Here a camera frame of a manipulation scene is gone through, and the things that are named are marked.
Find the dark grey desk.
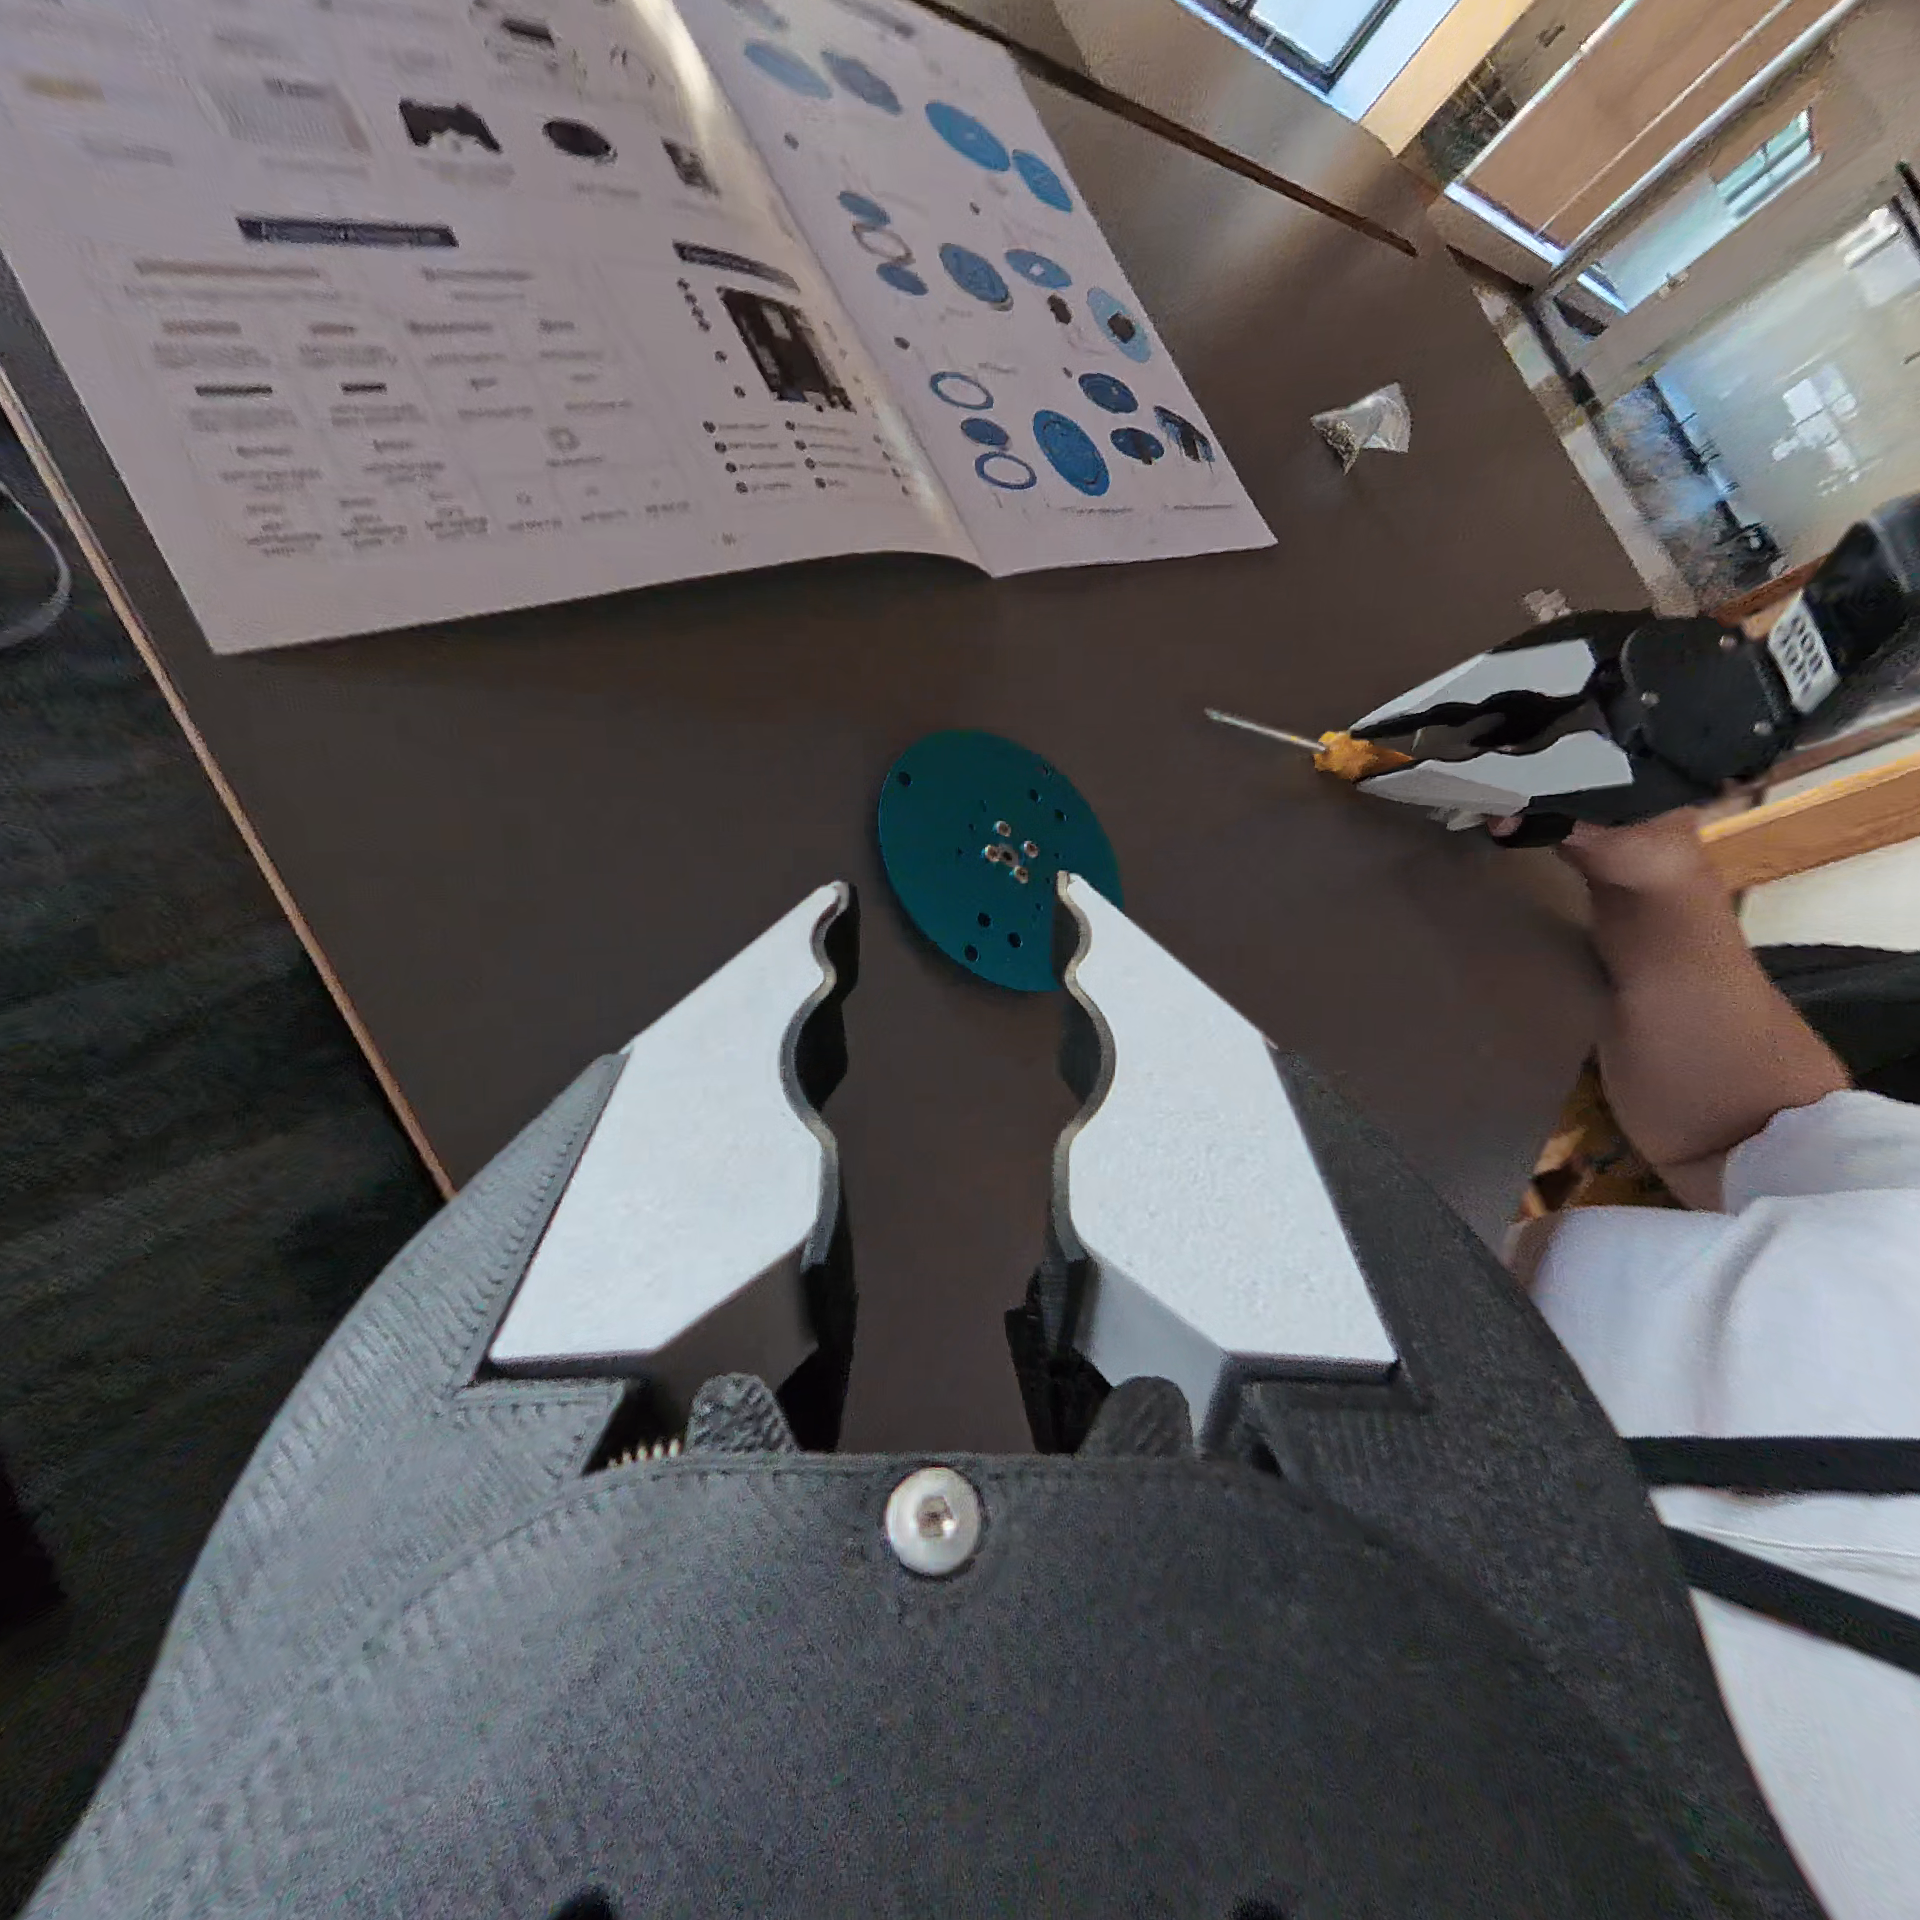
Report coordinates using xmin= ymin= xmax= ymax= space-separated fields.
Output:
xmin=0 ymin=0 xmax=1652 ymax=1457

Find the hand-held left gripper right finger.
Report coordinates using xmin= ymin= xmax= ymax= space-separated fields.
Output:
xmin=1003 ymin=872 xmax=1400 ymax=1457

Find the clear plastic bag of screws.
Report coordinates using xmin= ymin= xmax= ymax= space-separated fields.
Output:
xmin=1310 ymin=384 xmax=1415 ymax=474

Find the person's right forearm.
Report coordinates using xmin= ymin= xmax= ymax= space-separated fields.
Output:
xmin=1591 ymin=890 xmax=1853 ymax=1211

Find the wooden table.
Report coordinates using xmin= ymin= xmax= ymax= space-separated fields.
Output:
xmin=1705 ymin=682 xmax=1920 ymax=899

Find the window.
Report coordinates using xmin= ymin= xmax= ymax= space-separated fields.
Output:
xmin=1178 ymin=0 xmax=1467 ymax=122

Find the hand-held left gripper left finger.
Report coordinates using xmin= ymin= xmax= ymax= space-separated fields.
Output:
xmin=487 ymin=882 xmax=857 ymax=1447

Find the orange handled screwdriver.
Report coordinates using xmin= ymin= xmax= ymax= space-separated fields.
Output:
xmin=1204 ymin=707 xmax=1419 ymax=783

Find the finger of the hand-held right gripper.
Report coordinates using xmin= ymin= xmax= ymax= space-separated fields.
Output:
xmin=1351 ymin=721 xmax=1639 ymax=821
xmin=1351 ymin=635 xmax=1615 ymax=743

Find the open instruction booklet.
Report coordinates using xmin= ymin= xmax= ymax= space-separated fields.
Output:
xmin=0 ymin=0 xmax=1278 ymax=656

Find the person in white shirt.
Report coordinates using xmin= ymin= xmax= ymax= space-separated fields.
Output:
xmin=1509 ymin=1085 xmax=1920 ymax=1920

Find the blue round metal plate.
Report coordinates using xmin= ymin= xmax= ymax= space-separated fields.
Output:
xmin=879 ymin=727 xmax=1127 ymax=994

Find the black strap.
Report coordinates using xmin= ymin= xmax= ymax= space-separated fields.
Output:
xmin=1629 ymin=1432 xmax=1920 ymax=1496
xmin=1663 ymin=1528 xmax=1920 ymax=1678

